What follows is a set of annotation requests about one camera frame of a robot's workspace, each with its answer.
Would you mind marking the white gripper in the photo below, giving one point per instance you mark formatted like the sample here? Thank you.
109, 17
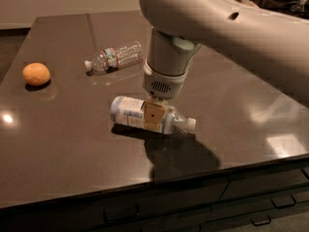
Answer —
163, 82

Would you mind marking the blue label plastic bottle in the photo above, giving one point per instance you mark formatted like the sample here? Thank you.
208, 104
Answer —
129, 111

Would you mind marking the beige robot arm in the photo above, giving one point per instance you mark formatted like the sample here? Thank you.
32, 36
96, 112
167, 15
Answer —
274, 46

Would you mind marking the clear crushed water bottle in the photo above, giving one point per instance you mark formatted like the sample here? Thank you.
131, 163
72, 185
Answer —
109, 59

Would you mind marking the orange fruit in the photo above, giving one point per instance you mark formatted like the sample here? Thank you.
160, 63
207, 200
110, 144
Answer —
36, 74

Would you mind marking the dark drawer cabinet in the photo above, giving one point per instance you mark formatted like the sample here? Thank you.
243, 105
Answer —
255, 196

